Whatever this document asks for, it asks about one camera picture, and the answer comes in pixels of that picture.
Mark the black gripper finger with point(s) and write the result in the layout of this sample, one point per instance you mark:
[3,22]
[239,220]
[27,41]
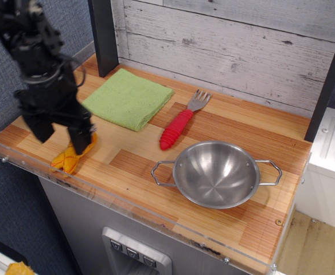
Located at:
[81,136]
[40,127]

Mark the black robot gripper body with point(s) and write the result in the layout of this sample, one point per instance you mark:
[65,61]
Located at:
[51,91]

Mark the orange plush pepper toy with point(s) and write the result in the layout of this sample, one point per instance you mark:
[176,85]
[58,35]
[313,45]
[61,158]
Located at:
[68,159]

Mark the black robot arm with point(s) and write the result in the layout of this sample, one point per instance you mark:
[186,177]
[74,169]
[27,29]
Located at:
[26,33]

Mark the green folded towel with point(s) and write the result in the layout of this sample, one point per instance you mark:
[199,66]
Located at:
[128,100]

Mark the grey toy fridge cabinet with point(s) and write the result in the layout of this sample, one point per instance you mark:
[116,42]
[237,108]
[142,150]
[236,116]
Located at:
[82,220]

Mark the silver ice dispenser panel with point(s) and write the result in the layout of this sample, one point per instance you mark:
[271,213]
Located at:
[129,256]

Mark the yellow object bottom left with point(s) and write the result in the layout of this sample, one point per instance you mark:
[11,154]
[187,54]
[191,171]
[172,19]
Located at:
[19,268]

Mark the white side cabinet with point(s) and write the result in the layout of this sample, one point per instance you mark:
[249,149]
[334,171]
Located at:
[315,196]

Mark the clear acrylic guard rail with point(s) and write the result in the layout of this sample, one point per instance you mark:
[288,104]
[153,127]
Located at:
[129,169]

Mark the red handled metal fork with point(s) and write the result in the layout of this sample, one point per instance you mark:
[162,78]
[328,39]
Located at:
[174,130]

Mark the black left frame post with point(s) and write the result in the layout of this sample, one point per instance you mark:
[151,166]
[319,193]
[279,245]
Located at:
[104,35]

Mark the black frame post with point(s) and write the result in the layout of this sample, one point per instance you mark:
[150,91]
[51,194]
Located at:
[104,35]
[322,103]

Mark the steel bowl with handles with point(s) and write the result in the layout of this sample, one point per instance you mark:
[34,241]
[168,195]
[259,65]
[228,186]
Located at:
[218,175]

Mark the black right frame post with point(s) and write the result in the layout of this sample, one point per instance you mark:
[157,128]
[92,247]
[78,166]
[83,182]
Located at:
[322,103]

